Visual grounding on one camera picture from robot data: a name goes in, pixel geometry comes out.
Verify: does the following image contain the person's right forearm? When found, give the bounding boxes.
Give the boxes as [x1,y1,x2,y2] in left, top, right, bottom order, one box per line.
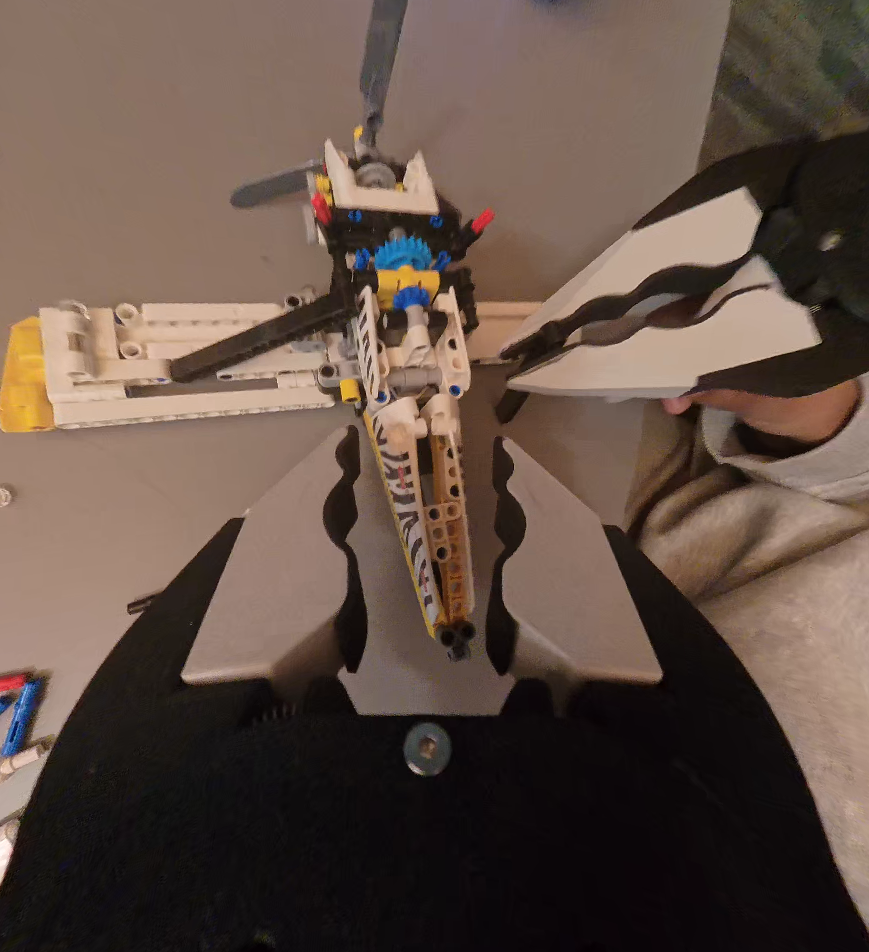
[698,363,869,501]

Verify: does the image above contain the person's right hand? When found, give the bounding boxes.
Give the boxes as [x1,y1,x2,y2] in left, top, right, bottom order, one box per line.
[661,378,865,434]

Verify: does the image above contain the white lego beam piece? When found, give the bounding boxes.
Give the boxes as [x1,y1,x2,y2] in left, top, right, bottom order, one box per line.
[0,735,58,791]

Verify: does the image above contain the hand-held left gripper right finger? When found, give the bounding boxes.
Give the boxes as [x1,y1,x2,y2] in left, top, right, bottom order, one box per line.
[487,436,664,716]

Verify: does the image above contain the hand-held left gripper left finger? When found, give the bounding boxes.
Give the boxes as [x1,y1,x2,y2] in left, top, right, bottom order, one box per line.
[180,425,369,716]

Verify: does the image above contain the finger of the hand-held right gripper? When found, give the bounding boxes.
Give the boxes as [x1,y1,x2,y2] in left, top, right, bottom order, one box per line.
[506,277,824,405]
[500,186,769,361]

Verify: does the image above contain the person's grey clothing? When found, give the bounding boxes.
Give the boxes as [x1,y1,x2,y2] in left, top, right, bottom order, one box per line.
[624,420,869,952]

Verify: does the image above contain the white and yellow lego plane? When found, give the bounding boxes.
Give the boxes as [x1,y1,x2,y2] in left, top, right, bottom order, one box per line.
[0,0,549,664]

